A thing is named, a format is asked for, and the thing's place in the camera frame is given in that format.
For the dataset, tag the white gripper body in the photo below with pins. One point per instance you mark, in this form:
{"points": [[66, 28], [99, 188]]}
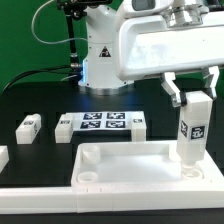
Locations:
{"points": [[146, 47]]}

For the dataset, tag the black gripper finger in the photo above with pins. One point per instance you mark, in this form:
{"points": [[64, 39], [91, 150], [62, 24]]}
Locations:
{"points": [[210, 75], [178, 98]]}

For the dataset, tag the white desk top tray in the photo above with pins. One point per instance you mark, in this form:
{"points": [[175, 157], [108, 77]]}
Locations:
{"points": [[150, 166]]}

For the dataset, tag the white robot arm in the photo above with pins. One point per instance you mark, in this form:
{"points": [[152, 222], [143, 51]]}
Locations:
{"points": [[103, 24]]}

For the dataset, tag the fiducial marker sheet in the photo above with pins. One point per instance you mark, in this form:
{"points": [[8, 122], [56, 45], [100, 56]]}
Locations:
{"points": [[91, 121]]}

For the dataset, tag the white block at left edge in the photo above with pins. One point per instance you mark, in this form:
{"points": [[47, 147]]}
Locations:
{"points": [[4, 157]]}

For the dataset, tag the black camera pole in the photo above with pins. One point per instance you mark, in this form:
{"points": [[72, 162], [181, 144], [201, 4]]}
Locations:
{"points": [[76, 10]]}

